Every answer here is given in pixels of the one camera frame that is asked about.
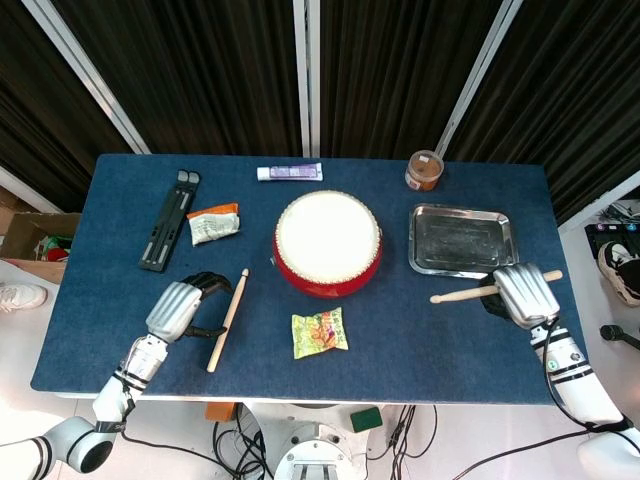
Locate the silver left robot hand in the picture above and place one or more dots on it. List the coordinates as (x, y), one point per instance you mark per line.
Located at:
(170, 312)

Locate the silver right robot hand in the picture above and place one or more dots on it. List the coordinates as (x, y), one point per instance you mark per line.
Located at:
(527, 295)

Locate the wooden drumstick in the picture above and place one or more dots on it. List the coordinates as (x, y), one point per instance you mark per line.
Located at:
(231, 315)
(460, 296)

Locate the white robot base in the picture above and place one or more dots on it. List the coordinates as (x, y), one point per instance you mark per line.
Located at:
(315, 450)

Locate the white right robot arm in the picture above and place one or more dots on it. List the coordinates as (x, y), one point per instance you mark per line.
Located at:
(575, 370)

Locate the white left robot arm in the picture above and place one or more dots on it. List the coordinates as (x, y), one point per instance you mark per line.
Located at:
(112, 400)

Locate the stainless steel tray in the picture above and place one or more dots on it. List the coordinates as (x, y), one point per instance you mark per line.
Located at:
(460, 240)

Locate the red drum white head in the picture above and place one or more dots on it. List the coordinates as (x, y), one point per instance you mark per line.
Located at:
(327, 235)

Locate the black folding stand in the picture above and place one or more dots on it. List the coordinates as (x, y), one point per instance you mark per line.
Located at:
(167, 225)

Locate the white orange snack packet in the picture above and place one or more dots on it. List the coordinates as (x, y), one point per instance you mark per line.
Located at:
(212, 225)

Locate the black white sneaker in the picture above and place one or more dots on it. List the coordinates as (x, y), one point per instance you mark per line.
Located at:
(622, 270)

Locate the orange block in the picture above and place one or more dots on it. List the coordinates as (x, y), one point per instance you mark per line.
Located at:
(220, 412)

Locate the blue table mat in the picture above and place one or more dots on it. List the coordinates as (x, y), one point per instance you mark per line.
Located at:
(400, 340)

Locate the yellow green snack packet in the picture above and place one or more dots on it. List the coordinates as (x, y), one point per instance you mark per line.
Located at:
(320, 334)

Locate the clear jar orange snacks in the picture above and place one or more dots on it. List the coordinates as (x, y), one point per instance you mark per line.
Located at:
(424, 172)

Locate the cardboard box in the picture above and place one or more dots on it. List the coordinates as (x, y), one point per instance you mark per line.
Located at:
(25, 235)

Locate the white purple toothpaste tube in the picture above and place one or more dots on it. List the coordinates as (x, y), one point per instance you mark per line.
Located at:
(292, 173)

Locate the green block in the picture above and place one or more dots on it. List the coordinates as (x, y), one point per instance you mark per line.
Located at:
(366, 419)

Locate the dark pleated curtain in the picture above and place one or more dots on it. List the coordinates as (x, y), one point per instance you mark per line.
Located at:
(200, 75)

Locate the white frame rail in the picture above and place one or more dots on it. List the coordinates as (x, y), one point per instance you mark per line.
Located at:
(30, 192)
(600, 200)

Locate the white frame post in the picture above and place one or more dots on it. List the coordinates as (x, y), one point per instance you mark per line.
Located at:
(306, 75)
(480, 75)
(85, 72)

